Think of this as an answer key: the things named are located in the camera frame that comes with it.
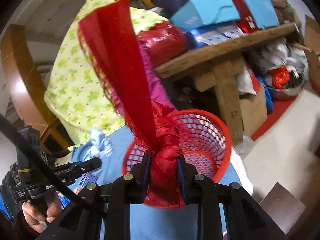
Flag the red satin fabric bundle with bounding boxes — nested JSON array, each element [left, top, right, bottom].
[[78, 0, 183, 208]]

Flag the steel bowl with trash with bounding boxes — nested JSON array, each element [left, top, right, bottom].
[[263, 66, 305, 101]]

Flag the person left hand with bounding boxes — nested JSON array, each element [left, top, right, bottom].
[[22, 192, 62, 233]]

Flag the red plastic mesh basket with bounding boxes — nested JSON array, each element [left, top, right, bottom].
[[122, 100, 232, 190]]

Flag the blue towel blanket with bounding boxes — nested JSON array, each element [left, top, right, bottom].
[[69, 126, 242, 240]]

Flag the brown cardboard box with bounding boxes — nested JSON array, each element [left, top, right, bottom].
[[240, 85, 267, 137]]

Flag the rough wooden bench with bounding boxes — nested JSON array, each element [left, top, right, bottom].
[[154, 23, 299, 145]]

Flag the red shiny plastic bag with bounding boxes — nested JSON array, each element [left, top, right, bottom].
[[137, 21, 187, 68]]

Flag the light blue cardboard box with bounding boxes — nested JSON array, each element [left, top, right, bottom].
[[170, 0, 241, 30]]

